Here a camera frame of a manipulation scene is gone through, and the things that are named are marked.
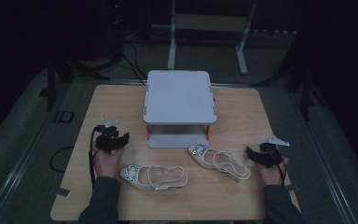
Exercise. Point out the person's left hand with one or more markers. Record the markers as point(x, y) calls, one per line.
point(107, 165)

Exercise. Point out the white two-tier shoe rack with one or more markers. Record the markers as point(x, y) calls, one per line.
point(179, 98)

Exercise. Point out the black stand legs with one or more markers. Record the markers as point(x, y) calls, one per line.
point(304, 93)

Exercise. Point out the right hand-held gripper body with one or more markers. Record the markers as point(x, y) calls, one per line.
point(272, 152)

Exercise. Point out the white metal stand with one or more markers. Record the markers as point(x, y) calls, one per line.
point(205, 23)

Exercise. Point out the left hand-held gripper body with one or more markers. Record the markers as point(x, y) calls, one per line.
point(107, 137)

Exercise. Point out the person's right hand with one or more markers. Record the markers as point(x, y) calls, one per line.
point(270, 175)

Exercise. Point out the beige slingback shoe jewelled buckle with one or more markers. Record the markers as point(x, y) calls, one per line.
point(136, 179)
point(205, 158)

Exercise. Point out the black tripod stand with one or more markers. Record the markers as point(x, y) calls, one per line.
point(51, 84)

